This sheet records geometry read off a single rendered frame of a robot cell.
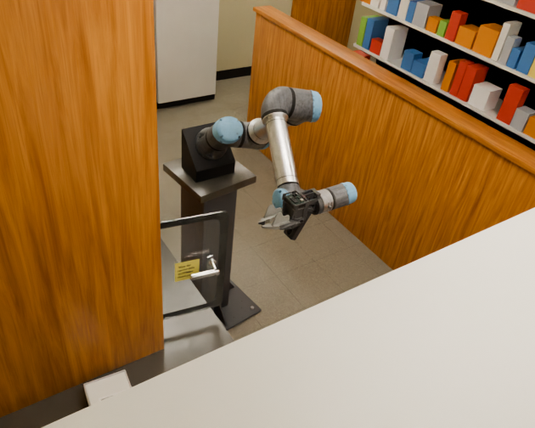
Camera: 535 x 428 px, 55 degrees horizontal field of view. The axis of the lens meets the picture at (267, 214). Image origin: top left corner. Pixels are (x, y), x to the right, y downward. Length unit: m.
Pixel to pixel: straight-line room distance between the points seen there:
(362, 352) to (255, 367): 0.08
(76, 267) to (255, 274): 2.08
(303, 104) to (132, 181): 0.87
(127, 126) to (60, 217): 0.26
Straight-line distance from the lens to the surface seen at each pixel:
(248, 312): 3.06
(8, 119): 1.09
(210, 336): 1.75
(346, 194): 1.71
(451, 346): 0.45
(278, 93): 1.89
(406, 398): 0.41
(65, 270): 1.34
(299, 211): 1.59
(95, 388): 1.61
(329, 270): 3.42
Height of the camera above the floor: 2.30
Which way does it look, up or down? 37 degrees down
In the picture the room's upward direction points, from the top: 7 degrees clockwise
